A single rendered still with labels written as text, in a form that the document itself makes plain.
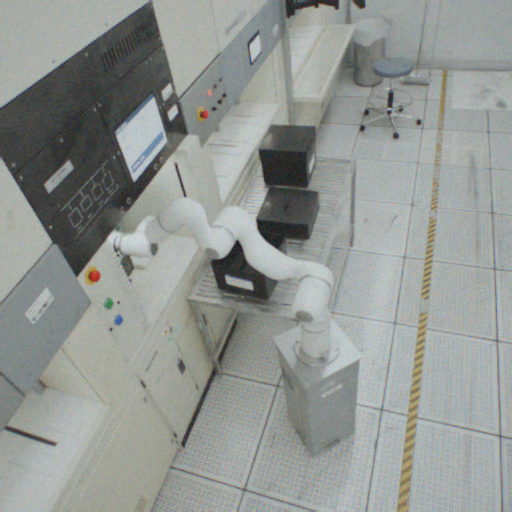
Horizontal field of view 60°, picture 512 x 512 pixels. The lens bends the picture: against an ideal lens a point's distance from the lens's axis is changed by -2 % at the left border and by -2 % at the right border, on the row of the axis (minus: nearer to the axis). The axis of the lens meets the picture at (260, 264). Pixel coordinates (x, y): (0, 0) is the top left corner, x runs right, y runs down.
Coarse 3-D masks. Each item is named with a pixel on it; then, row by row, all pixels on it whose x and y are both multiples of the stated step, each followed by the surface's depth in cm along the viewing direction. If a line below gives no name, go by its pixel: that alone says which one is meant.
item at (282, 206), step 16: (272, 192) 252; (288, 192) 250; (304, 192) 248; (272, 208) 242; (288, 208) 240; (304, 208) 239; (256, 224) 240; (272, 224) 236; (288, 224) 233; (304, 224) 230
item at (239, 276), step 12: (276, 240) 220; (240, 252) 235; (216, 264) 215; (228, 264) 227; (240, 264) 229; (216, 276) 214; (228, 276) 210; (240, 276) 206; (252, 276) 202; (264, 276) 200; (228, 288) 217; (240, 288) 213; (252, 288) 209; (264, 288) 205
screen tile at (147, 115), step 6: (150, 108) 170; (144, 114) 166; (150, 114) 170; (156, 114) 174; (144, 120) 167; (156, 120) 175; (150, 126) 171; (156, 126) 175; (150, 132) 172; (150, 138) 172
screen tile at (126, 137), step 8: (136, 120) 162; (128, 128) 158; (136, 128) 163; (120, 136) 155; (128, 136) 159; (136, 136) 164; (136, 144) 164; (144, 144) 169; (128, 152) 161; (136, 152) 165; (128, 160) 161
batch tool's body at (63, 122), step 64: (64, 64) 127; (128, 64) 154; (0, 128) 110; (64, 128) 131; (128, 192) 164; (192, 192) 208; (64, 256) 138; (192, 256) 223; (128, 320) 177; (192, 320) 232; (192, 384) 243
